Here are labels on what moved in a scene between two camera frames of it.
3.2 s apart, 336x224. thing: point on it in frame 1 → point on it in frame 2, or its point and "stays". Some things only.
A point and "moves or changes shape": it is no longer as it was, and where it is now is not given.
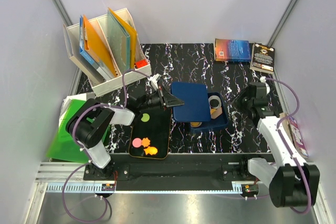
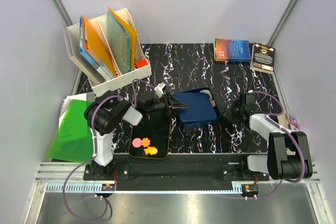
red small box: (140, 63) stays
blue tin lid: (195, 97) moves or changes shape
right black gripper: (235, 101) → (228, 114)
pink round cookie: (136, 142) stays
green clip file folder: (64, 147) stays
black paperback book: (262, 58) stays
